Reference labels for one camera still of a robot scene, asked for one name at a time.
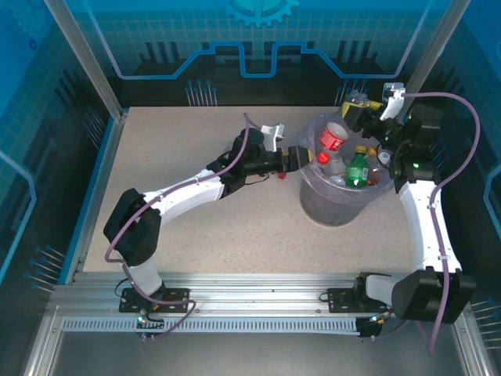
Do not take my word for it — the green Sprite bottle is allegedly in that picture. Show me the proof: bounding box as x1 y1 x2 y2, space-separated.
344 145 371 188

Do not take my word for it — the black mounting plate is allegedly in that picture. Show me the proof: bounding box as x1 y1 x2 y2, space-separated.
118 287 192 314
326 287 399 314

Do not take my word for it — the grey round bin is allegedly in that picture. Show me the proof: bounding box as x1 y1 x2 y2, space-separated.
299 111 395 227

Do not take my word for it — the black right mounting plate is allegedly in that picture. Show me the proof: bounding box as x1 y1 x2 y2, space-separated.
326 287 399 314

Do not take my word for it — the aluminium blue side rail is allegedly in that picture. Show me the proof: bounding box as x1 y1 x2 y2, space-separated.
58 111 130 285

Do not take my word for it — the black connector block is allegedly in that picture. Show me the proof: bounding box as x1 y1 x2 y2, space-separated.
135 309 165 342
356 313 392 341

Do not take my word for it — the white slotted cable duct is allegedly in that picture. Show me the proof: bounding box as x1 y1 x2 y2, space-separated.
62 316 363 334

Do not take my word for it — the aluminium front rail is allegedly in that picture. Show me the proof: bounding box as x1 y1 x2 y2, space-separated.
50 271 470 319

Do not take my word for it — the thin black wire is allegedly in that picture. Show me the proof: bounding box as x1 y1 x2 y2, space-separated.
243 172 272 186
390 139 410 179

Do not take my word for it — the aluminium lower frame rail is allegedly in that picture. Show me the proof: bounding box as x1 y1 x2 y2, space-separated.
452 309 488 376
21 309 66 376

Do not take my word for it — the aluminium frame post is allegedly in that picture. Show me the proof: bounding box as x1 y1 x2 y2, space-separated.
390 0 470 122
43 0 128 121

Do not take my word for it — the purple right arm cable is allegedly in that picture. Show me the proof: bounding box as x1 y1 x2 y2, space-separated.
369 92 481 356

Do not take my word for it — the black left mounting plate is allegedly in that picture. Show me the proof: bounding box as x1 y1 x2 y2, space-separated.
118 287 192 314

